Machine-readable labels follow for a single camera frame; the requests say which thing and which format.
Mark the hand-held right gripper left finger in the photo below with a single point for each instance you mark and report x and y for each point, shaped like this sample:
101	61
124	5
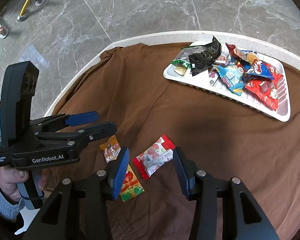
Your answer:
121	172

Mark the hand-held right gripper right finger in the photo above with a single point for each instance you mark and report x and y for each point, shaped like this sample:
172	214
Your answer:
181	175

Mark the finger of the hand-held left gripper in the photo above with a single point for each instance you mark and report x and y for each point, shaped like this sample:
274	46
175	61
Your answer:
100	130
82	118

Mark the orange snack packet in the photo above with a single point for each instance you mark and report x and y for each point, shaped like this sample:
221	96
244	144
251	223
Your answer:
111	150

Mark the red white fruit-print packet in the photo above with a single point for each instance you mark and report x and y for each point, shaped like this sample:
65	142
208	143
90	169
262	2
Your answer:
153	158

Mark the blue panda snack bag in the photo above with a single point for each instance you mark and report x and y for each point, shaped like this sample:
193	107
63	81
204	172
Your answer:
231	78

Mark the white plastic tray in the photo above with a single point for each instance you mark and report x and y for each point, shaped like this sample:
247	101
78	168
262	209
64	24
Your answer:
281	105

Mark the person's left forearm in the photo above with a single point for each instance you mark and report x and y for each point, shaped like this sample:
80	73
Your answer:
2	207

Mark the person's left hand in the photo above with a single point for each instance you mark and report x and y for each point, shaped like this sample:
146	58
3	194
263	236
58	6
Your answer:
11	182

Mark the brown cloth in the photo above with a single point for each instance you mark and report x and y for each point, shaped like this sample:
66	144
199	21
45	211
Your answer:
215	167

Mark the silver metal leg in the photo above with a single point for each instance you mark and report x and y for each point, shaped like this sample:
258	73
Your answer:
2	31

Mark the small gold snack packet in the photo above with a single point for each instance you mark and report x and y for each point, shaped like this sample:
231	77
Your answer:
181	70

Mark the white round table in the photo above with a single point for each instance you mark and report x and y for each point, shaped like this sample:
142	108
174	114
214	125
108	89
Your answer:
152	36

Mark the clear green-edged snack packet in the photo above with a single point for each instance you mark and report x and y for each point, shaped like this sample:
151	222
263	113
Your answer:
182	55

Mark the black snack packet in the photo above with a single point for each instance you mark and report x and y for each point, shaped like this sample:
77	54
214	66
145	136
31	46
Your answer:
202	60

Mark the red chocolate ball snack bag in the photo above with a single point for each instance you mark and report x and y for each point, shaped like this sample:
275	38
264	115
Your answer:
263	90

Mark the blue and red snack packet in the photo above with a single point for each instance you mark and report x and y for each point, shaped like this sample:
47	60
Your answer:
260	67

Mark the dark red snack packet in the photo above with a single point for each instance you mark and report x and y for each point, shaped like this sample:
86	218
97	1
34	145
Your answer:
233	51

